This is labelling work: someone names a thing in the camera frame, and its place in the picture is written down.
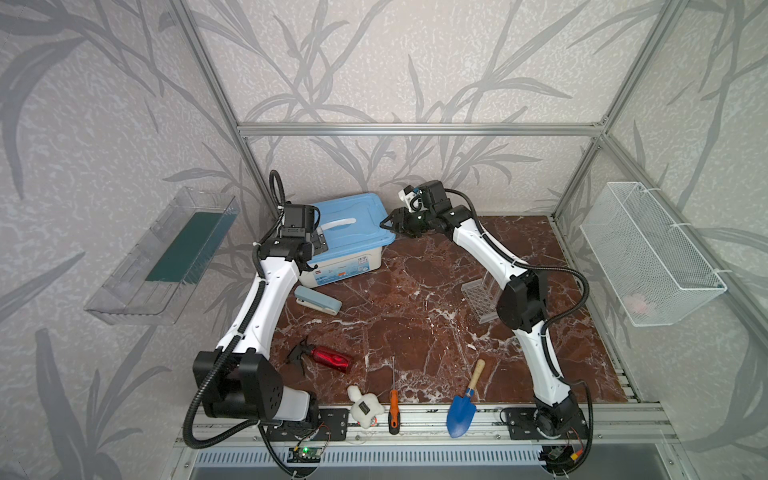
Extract white plastic bin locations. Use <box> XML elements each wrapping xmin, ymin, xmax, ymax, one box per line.
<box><xmin>299</xmin><ymin>247</ymin><xmax>383</xmax><ymax>288</ymax></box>

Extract blue plastic bin lid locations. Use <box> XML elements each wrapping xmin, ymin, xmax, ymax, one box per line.
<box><xmin>311</xmin><ymin>193</ymin><xmax>395</xmax><ymax>265</ymax></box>

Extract clear acrylic test tube rack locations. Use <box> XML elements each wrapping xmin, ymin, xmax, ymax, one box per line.
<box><xmin>461</xmin><ymin>274</ymin><xmax>501</xmax><ymax>324</ymax></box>

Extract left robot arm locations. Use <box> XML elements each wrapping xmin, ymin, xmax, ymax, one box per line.
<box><xmin>185</xmin><ymin>204</ymin><xmax>320</xmax><ymax>423</ymax></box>

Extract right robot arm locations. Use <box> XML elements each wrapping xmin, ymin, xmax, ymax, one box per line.
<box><xmin>380</xmin><ymin>180</ymin><xmax>588</xmax><ymax>438</ymax></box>

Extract grey-blue flat tool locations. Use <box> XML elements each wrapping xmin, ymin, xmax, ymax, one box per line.
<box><xmin>294</xmin><ymin>286</ymin><xmax>342</xmax><ymax>316</ymax></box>

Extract red small object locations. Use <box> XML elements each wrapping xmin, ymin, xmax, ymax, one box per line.
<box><xmin>285</xmin><ymin>337</ymin><xmax>353</xmax><ymax>376</ymax></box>

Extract blue garden trowel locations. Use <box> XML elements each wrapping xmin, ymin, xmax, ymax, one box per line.
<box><xmin>446</xmin><ymin>359</ymin><xmax>485</xmax><ymax>439</ymax></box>

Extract green circuit board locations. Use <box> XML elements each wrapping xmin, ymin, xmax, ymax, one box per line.
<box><xmin>287</xmin><ymin>446</ymin><xmax>324</xmax><ymax>463</ymax></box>

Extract pink object in basket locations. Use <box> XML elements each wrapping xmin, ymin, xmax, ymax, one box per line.
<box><xmin>623</xmin><ymin>293</ymin><xmax>655</xmax><ymax>316</ymax></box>

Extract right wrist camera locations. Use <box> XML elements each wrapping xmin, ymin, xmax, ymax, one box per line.
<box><xmin>398</xmin><ymin>185</ymin><xmax>423</xmax><ymax>213</ymax></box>

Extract clear wall shelf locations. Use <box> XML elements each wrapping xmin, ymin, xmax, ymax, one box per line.
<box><xmin>84</xmin><ymin>187</ymin><xmax>240</xmax><ymax>326</ymax></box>

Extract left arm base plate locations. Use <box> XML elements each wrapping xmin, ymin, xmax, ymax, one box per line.
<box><xmin>265</xmin><ymin>408</ymin><xmax>350</xmax><ymax>442</ymax></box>

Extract orange handled screwdriver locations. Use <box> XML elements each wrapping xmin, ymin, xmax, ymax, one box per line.
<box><xmin>388</xmin><ymin>358</ymin><xmax>401</xmax><ymax>435</ymax></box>

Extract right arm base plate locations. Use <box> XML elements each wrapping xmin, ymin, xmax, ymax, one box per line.
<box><xmin>500</xmin><ymin>407</ymin><xmax>590</xmax><ymax>441</ymax></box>

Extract white wire basket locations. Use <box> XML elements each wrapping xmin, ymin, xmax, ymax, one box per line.
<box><xmin>581</xmin><ymin>182</ymin><xmax>727</xmax><ymax>327</ymax></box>

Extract aluminium frame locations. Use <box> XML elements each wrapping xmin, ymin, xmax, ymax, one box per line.
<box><xmin>167</xmin><ymin>0</ymin><xmax>768</xmax><ymax>445</ymax></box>

